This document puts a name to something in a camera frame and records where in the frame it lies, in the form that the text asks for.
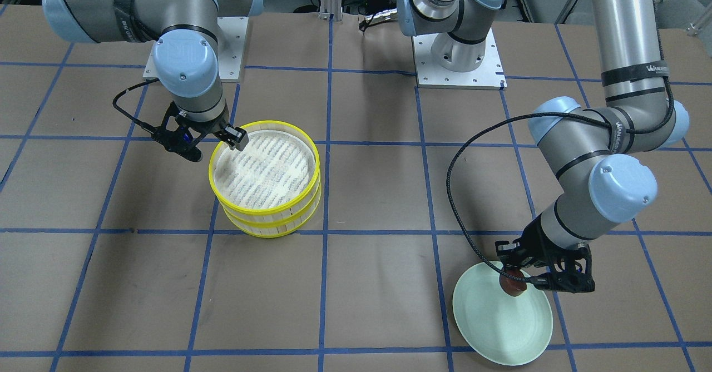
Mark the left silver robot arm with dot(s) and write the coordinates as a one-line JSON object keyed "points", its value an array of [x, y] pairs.
{"points": [[590, 151]]}

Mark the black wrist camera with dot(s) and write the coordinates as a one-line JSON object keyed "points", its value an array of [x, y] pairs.
{"points": [[183, 140], [570, 270]]}

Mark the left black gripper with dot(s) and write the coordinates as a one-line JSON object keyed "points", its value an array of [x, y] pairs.
{"points": [[538, 242]]}

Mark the yellow bamboo steamer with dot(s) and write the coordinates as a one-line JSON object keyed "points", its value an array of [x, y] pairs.
{"points": [[278, 223], [277, 169]]}

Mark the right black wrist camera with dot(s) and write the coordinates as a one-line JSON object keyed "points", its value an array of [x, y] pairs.
{"points": [[183, 140]]}

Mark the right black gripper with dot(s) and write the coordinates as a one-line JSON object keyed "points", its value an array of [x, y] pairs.
{"points": [[212, 127]]}

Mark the mint green plate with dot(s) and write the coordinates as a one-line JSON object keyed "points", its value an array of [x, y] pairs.
{"points": [[504, 329]]}

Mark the brown bun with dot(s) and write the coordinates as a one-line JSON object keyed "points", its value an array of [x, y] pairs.
{"points": [[512, 287]]}

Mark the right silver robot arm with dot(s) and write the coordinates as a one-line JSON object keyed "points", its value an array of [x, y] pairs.
{"points": [[139, 21]]}

